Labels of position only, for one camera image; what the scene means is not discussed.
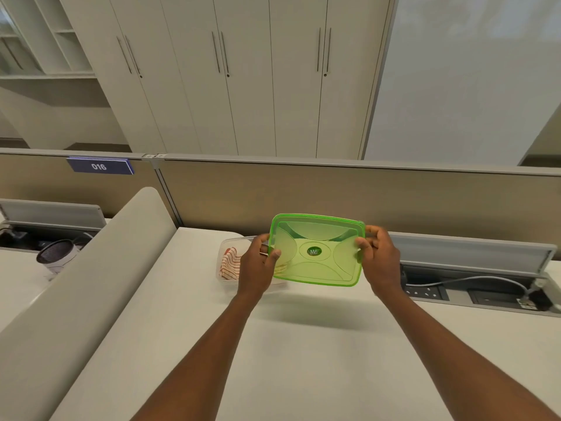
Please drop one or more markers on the beige rounded desk divider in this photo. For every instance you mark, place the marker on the beige rounded desk divider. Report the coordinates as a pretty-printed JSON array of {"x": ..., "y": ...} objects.
[{"x": 87, "y": 280}]

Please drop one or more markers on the grey partition post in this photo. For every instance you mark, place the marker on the grey partition post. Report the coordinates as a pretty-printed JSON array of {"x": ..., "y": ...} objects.
[{"x": 163, "y": 188}]

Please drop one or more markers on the white cabinet wall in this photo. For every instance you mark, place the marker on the white cabinet wall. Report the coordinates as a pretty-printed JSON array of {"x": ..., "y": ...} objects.
[{"x": 263, "y": 105}]

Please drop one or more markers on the person's right forearm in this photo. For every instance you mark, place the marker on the person's right forearm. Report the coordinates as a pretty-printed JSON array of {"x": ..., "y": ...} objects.
[{"x": 447, "y": 359}]

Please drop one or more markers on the person's left hand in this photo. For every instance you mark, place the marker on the person's left hand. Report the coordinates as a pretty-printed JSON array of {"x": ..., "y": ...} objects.
[{"x": 252, "y": 271}]

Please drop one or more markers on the person's left forearm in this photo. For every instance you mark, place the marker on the person's left forearm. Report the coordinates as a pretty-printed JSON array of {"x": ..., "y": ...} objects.
[{"x": 206, "y": 359}]

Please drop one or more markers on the black power adapter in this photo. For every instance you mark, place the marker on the black power adapter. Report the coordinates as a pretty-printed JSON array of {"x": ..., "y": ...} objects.
[{"x": 538, "y": 300}]

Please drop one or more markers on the person's right thumb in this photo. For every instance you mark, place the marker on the person's right thumb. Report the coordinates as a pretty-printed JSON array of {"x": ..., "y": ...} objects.
[{"x": 363, "y": 247}]

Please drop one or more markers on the red striped white cloth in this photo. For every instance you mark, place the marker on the red striped white cloth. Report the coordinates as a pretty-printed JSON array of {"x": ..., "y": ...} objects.
[{"x": 230, "y": 265}]

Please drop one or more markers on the green plastic container lid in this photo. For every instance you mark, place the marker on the green plastic container lid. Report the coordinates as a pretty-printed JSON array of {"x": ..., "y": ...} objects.
[{"x": 317, "y": 249}]

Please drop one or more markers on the person's right hand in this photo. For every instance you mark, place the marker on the person's right hand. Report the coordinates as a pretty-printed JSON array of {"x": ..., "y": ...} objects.
[{"x": 383, "y": 267}]

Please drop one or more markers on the white open shelf unit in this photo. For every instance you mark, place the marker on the white open shelf unit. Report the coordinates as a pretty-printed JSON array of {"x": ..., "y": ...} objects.
[{"x": 52, "y": 39}]

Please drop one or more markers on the black desk power socket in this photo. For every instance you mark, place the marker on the black desk power socket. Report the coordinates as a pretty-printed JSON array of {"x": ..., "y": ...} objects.
[{"x": 427, "y": 293}]

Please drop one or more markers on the clear plastic food container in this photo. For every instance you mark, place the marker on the clear plastic food container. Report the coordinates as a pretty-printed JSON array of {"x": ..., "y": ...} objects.
[{"x": 228, "y": 241}]

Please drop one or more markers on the blue number sign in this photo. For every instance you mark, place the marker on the blue number sign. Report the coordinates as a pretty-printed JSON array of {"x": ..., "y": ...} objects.
[{"x": 100, "y": 166}]

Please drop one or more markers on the person's left thumb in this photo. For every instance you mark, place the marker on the person's left thumb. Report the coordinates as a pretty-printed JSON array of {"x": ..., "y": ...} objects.
[{"x": 272, "y": 257}]

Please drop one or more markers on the beige cubicle partition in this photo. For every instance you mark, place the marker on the beige cubicle partition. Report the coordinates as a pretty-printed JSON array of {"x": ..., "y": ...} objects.
[{"x": 307, "y": 201}]

